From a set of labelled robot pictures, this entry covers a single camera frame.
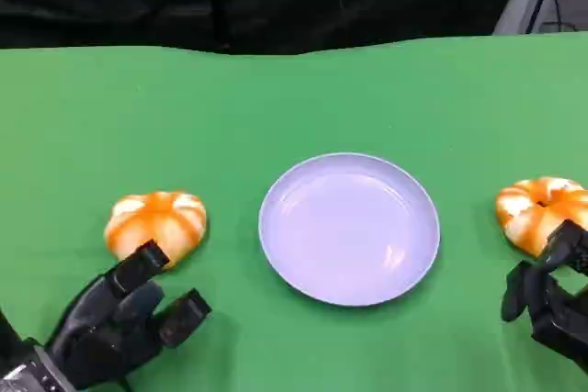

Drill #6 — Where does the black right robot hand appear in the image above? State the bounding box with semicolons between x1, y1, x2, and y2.
500;218;588;370

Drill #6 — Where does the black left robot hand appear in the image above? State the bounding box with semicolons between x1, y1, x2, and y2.
44;239;213;391

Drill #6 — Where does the orange white toy bread roll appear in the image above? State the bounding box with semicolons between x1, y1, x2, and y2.
494;175;588;260
103;190;210;272

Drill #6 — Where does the lilac plate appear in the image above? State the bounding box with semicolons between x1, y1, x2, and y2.
258;151;442;308

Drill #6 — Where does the green table cloth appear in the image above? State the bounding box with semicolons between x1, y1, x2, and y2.
0;32;588;392

